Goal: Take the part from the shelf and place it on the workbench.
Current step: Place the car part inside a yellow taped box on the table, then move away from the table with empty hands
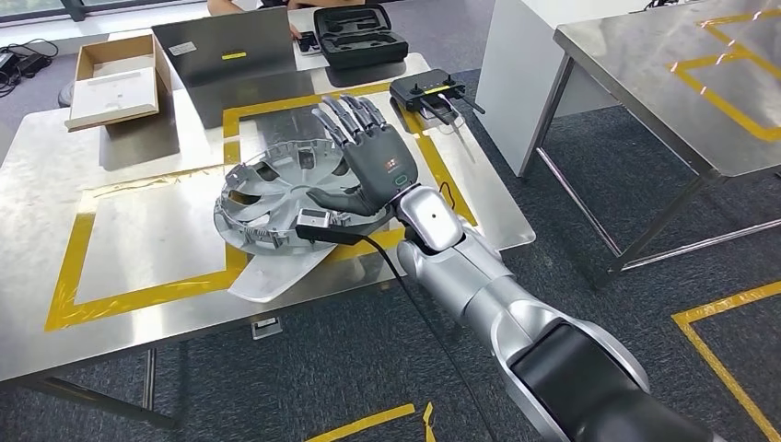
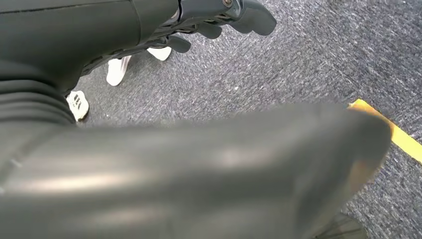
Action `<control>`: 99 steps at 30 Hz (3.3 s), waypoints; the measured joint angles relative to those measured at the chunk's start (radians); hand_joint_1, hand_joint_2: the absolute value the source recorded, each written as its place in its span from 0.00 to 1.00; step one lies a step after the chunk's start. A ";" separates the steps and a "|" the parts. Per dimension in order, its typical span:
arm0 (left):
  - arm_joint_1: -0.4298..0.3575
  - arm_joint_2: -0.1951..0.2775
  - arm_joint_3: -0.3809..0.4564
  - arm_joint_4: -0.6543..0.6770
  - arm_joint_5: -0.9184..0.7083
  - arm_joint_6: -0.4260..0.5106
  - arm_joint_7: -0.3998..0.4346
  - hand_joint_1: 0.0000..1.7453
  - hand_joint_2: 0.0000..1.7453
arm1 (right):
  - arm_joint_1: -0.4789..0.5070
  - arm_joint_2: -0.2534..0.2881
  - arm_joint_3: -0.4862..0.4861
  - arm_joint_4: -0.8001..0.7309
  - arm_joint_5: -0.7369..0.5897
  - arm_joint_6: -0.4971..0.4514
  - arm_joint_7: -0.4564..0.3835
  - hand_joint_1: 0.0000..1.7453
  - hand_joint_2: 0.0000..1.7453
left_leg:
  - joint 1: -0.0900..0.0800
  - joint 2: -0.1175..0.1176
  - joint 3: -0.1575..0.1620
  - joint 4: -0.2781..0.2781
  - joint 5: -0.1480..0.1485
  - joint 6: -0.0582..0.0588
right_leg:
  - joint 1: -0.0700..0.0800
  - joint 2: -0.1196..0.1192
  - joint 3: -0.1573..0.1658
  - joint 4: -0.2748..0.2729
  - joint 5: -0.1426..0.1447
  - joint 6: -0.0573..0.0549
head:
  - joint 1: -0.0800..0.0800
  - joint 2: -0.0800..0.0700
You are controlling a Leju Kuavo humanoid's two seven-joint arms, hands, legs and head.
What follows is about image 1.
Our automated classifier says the black camera cable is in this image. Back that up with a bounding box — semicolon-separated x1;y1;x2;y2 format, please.
359;234;502;442

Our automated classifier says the person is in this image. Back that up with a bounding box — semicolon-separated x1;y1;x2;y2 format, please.
205;0;367;41

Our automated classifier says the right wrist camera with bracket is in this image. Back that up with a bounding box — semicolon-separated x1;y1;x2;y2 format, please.
294;208;391;247

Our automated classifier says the dark window frame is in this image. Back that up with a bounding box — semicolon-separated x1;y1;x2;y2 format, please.
0;0;209;24

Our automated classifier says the white curved plastic panel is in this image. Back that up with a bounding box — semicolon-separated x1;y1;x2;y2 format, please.
227;243;339;305

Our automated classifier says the stainless steel workbench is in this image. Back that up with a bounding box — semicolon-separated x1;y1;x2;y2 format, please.
0;52;537;428
521;0;781;288

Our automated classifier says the white desk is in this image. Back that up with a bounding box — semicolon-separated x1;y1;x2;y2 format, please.
474;0;648;178

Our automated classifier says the black remote controller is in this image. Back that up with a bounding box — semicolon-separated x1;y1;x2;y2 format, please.
389;68;487;126

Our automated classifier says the silver floor socket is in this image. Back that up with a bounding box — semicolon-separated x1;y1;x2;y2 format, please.
251;316;284;341

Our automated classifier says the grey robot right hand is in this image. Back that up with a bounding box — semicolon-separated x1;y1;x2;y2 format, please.
305;94;420;217

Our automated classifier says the open cardboard box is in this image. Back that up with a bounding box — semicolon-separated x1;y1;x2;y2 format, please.
64;33;173;133

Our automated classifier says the black power adapter with cables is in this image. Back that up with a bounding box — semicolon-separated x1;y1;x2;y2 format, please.
0;37;61;99

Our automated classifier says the grey plastic wheel cover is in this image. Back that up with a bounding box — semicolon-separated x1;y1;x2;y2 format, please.
213;138;395;256

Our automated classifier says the black foam lined case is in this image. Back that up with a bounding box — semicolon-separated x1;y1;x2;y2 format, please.
312;5;410;70

